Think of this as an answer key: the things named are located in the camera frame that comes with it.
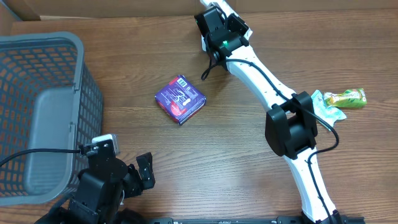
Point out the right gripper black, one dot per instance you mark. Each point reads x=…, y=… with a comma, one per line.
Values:
x=204, y=21

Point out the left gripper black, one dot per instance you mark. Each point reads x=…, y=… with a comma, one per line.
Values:
x=137, y=178

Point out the purple red packet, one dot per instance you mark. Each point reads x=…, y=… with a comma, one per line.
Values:
x=180, y=99

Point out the light blue plastic packet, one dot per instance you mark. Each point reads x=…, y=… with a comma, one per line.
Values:
x=327, y=113

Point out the green yellow drink carton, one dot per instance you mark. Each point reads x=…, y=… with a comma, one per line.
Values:
x=352, y=98

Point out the white tube gold cap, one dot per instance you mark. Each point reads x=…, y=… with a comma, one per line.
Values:
x=225, y=7

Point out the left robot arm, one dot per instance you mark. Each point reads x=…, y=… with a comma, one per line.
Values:
x=102, y=187

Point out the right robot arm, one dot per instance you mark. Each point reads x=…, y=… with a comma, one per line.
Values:
x=291, y=122

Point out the white barcode scanner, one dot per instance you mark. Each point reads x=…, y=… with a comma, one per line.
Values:
x=203, y=45

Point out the grey plastic basket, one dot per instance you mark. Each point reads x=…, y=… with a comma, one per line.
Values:
x=50, y=104

